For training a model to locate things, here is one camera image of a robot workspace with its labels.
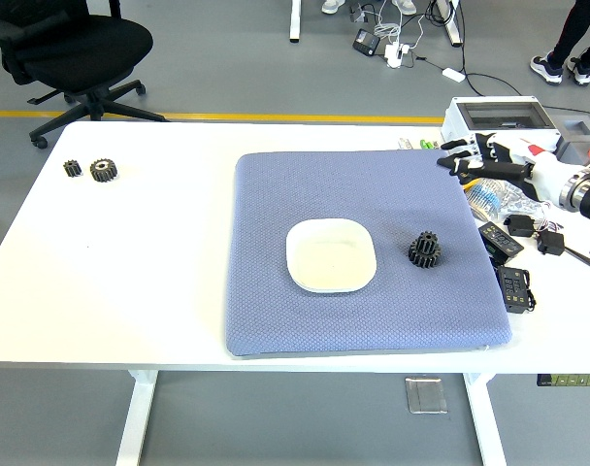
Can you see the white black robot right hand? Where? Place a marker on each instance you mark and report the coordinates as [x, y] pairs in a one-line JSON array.
[[542, 167]]

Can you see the large black gear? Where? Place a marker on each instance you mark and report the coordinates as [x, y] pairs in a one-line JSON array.
[[427, 259], [103, 171]]

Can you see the small white box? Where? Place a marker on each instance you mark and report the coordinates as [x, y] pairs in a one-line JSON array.
[[453, 75]]

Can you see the grey block with square hole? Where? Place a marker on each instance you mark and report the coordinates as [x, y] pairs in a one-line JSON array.
[[569, 138]]

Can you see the clear bag of metal parts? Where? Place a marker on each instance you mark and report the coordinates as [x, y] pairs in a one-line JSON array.
[[515, 199]]

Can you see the small black adapter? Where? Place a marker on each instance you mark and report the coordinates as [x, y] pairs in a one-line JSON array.
[[551, 242], [519, 224]]

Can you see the bag of blue resistors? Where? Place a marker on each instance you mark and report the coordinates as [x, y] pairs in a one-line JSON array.
[[484, 201]]

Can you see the thin black rod tool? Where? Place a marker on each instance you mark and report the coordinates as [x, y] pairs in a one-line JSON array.
[[583, 260]]

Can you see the green plastic connector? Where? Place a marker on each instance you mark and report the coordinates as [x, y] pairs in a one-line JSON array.
[[428, 144]]

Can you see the person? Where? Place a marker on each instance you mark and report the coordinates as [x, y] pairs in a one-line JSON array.
[[574, 34]]

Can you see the clear plastic connector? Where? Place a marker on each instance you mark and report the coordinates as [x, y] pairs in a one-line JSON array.
[[405, 143]]

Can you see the white desk leg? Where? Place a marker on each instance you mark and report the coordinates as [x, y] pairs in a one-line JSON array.
[[452, 24], [294, 19]]

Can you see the white power adapter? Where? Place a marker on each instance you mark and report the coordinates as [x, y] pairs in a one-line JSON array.
[[396, 54]]

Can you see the person's white shoe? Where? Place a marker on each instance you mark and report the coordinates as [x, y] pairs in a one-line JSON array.
[[405, 6], [331, 6]]

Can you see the green label strip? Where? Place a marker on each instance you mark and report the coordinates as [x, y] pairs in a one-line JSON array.
[[571, 380]]

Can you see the black device on floor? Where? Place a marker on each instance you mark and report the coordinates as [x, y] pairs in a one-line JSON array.
[[365, 41]]

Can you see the white square dish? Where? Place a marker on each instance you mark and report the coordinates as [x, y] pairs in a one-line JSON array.
[[330, 255]]

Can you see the metal floor plate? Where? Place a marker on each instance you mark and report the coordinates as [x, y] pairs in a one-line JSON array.
[[426, 395]]

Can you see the white table leg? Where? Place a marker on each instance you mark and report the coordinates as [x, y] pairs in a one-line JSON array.
[[135, 422], [486, 422]]

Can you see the blue-grey quilted mat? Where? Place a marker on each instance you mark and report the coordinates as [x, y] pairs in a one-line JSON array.
[[324, 320]]

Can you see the black office chair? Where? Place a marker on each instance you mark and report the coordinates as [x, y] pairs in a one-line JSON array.
[[76, 43]]

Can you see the grey electrical enclosure box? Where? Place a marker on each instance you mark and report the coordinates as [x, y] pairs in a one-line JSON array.
[[452, 116]]

